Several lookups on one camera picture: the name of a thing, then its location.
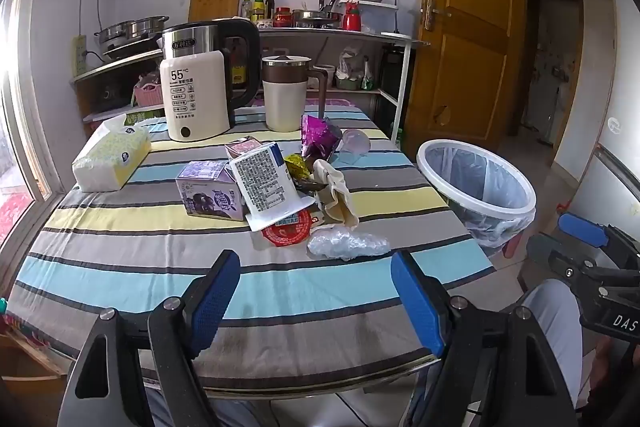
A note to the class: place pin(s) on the red squeeze bottle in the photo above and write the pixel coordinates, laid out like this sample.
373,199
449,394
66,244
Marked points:
351,19

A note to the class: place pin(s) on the small seasoning bottle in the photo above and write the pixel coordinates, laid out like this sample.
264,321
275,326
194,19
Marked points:
246,7

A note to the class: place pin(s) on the red jar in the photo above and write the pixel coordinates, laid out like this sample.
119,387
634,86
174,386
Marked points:
282,17

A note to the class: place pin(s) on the cream thermal kettle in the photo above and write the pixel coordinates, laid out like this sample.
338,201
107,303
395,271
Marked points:
195,97

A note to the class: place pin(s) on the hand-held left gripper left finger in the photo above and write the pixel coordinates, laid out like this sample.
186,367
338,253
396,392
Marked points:
215,302

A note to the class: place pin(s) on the person's leg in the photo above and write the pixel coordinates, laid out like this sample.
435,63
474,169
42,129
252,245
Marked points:
555,322

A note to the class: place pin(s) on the striped tablecloth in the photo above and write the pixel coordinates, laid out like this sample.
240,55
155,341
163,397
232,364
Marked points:
150,257

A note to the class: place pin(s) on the steel frying pan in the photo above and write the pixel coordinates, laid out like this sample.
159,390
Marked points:
315,17

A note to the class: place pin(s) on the yellowed wall socket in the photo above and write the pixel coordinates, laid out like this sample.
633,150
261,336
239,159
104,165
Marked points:
79,54

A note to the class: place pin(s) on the pink woven basket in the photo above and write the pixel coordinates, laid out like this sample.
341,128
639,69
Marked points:
147,93

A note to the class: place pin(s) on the dark sauce bottle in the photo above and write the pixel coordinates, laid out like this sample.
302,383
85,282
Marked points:
270,4

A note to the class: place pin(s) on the white labelled food cup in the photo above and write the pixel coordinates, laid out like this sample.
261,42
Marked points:
265,187

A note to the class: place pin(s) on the clear bin liner bag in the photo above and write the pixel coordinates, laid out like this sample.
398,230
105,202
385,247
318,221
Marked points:
480,179

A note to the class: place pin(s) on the window frame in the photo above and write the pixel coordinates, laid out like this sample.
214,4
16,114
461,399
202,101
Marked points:
27,132

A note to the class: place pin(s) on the clear plastic bag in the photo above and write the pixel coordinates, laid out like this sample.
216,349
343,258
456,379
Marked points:
347,62

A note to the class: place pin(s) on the black induction cooker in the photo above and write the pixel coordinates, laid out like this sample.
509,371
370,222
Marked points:
130,51

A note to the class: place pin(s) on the clear plastic wrap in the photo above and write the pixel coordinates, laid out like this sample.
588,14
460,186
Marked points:
345,246

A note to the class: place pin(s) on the steel shelf rack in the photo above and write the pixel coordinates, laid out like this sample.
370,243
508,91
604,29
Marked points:
350,33

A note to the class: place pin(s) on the small white bucket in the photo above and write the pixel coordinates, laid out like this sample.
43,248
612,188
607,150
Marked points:
326,72

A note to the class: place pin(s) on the green plastic bottle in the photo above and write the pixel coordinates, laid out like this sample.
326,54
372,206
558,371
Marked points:
398,137

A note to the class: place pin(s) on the green label sauce bottle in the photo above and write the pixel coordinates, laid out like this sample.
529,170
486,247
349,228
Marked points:
258,7

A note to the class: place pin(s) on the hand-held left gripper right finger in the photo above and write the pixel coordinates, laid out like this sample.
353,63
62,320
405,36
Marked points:
417,302

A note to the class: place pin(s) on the steel steamer pot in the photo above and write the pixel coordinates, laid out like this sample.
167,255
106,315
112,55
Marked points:
130,29

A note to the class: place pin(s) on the yellow label oil bottle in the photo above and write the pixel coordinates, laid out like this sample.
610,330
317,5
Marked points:
239,74

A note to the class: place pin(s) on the pink strawberry milk carton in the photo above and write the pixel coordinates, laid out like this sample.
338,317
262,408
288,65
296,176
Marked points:
240,148

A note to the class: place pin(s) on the green bowl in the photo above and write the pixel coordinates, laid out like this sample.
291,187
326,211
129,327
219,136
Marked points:
347,83

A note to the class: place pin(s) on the white plastic container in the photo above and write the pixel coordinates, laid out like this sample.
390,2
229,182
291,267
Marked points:
380,14

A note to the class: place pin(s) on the beige paper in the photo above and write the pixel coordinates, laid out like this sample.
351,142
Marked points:
335,194

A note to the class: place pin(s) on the yellow white tissue pack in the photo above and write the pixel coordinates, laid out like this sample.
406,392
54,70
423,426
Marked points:
107,159

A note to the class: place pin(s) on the white round bin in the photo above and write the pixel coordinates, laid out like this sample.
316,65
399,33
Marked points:
500,209

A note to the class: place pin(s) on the cream brown lidded jug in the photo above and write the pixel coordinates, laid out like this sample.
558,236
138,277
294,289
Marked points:
282,99

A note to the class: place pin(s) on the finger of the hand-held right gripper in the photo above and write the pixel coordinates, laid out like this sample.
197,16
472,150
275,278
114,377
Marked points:
570,271
582,229

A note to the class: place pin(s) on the yellow-green snack wrapper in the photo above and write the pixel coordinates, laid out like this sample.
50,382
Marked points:
295,164

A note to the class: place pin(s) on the purple foil wrapper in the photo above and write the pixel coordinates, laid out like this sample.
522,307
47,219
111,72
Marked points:
317,137

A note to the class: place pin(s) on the purple drink carton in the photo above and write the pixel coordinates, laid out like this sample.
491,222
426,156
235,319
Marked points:
205,194

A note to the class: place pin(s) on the red round foil lid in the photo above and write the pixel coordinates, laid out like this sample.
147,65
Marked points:
285,234

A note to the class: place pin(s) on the yellow wooden door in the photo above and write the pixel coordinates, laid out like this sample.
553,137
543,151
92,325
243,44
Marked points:
470,57

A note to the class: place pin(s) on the clear plastic cup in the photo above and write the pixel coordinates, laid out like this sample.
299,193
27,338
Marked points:
356,144

